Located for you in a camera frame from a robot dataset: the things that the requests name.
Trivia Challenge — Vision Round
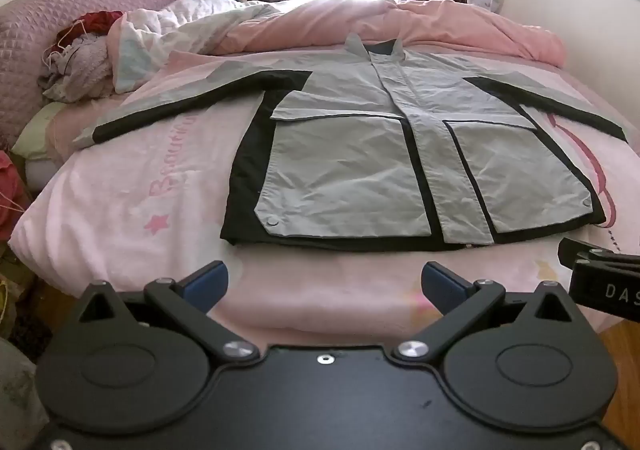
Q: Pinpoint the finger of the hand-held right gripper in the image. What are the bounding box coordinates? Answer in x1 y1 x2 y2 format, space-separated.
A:
557 236 640 267

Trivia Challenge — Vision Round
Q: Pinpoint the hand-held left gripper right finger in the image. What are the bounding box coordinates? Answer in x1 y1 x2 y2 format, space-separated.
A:
391 260 577 364

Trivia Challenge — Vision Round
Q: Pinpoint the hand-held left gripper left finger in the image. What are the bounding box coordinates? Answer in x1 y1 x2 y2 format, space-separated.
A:
75 259 262 364

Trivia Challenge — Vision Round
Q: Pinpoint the grey and black jacket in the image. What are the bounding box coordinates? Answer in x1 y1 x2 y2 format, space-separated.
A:
74 33 628 252

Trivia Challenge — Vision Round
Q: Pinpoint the grey clothes pile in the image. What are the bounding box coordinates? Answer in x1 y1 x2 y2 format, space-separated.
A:
41 35 117 102

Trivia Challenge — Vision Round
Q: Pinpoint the pink printed bed sheet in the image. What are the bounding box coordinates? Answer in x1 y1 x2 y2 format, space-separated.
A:
7 38 640 331

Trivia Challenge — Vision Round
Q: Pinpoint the red fabric bundle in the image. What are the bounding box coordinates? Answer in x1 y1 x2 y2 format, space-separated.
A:
0 150 32 242

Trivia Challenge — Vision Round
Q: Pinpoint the grey bundle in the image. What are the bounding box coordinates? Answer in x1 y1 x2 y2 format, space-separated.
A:
0 337 51 433

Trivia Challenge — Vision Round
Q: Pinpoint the light green pillow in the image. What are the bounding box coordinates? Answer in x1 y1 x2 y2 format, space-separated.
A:
12 101 68 162

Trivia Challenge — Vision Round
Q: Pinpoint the white printed quilt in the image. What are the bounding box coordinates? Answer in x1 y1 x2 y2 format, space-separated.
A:
109 0 282 94

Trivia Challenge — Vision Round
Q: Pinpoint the pink duvet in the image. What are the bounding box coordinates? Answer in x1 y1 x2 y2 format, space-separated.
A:
227 0 567 67

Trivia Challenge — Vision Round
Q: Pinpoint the pink quilted headboard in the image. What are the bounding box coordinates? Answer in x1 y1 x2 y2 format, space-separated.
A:
0 0 192 151

